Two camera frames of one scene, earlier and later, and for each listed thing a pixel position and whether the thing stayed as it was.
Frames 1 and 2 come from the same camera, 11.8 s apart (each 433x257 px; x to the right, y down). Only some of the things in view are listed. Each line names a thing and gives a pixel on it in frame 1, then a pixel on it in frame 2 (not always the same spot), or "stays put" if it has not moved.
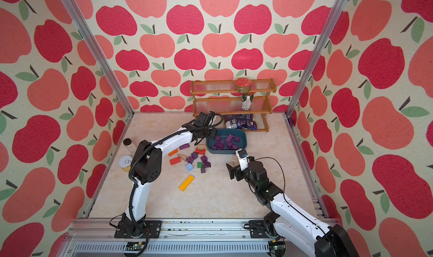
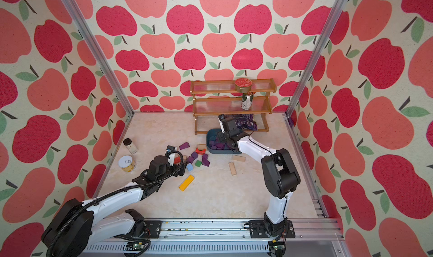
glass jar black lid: (128, 143) stays put
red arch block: (202, 152) stays put
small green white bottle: (246, 101) stays put
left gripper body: (210, 133) -> (169, 170)
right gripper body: (240, 174) -> (223, 137)
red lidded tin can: (243, 85) stays put
